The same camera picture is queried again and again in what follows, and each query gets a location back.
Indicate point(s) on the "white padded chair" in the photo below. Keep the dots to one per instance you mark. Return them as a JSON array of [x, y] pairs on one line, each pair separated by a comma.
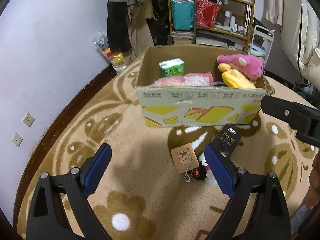
[[300, 30]]

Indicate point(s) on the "green tissue pack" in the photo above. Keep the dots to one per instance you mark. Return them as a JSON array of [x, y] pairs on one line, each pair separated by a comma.
[[172, 67]]

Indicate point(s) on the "pink bear plush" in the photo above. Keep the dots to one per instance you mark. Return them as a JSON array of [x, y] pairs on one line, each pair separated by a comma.
[[247, 63]]

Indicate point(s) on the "printed cardboard box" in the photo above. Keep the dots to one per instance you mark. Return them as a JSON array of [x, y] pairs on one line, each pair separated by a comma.
[[200, 105]]

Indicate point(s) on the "brown bear print tag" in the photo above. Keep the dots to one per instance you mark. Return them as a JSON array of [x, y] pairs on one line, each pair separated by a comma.
[[184, 157]]

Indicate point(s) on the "black tissue pack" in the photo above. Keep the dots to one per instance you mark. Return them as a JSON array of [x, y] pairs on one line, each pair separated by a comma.
[[226, 140]]

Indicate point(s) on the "beige hanging coat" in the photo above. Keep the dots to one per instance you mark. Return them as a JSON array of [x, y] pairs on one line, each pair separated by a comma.
[[141, 30]]

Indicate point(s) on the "white trolley cart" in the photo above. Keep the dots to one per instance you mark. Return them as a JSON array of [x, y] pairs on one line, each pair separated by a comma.
[[262, 42]]

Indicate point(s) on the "yellow dog plush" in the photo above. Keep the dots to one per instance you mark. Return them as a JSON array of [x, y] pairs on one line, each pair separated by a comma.
[[235, 78]]

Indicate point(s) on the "beige patterned blanket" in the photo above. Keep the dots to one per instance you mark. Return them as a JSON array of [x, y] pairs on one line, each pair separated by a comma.
[[140, 155]]

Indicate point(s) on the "teal bag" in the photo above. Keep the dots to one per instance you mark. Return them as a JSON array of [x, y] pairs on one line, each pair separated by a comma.
[[181, 12]]

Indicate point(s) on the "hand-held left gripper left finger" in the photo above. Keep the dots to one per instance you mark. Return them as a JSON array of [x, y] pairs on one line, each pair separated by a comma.
[[98, 170]]

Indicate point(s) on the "white wall socket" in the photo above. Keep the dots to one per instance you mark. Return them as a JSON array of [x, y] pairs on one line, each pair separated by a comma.
[[17, 139], [28, 119]]

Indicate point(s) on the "plastic bag of toys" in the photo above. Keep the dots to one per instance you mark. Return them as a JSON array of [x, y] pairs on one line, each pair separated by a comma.
[[111, 52]]

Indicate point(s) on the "pale floral curtain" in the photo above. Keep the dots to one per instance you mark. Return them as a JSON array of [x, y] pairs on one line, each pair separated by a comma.
[[271, 0]]

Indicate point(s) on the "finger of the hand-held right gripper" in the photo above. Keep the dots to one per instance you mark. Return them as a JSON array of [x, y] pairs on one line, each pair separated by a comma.
[[295, 113]]

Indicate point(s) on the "person's right hand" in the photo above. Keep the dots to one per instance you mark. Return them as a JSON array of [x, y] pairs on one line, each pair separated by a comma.
[[315, 185]]

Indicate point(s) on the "black hanging garment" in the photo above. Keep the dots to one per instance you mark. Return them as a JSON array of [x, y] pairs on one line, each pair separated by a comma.
[[117, 25]]

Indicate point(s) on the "blue cloth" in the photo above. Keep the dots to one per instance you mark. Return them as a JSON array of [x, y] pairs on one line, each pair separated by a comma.
[[303, 212]]

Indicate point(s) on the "pile of magazines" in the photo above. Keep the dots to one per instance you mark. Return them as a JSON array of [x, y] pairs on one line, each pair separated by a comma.
[[220, 41]]

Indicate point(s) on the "group of cosmetic bottles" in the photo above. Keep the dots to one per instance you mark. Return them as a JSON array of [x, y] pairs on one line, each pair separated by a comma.
[[233, 23]]

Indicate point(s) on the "red patterned gift bag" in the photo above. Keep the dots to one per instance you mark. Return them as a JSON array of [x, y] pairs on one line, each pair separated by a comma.
[[207, 12]]

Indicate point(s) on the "stack of books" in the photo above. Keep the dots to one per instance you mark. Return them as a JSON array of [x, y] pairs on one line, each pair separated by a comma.
[[182, 37]]

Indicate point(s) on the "green pole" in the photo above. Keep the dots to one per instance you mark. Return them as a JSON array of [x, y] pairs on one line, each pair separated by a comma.
[[194, 17]]

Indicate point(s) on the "wooden shelf unit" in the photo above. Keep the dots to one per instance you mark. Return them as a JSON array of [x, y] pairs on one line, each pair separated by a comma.
[[247, 12]]

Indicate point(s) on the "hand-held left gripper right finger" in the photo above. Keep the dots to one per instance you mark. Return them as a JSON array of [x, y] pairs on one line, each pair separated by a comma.
[[217, 167]]

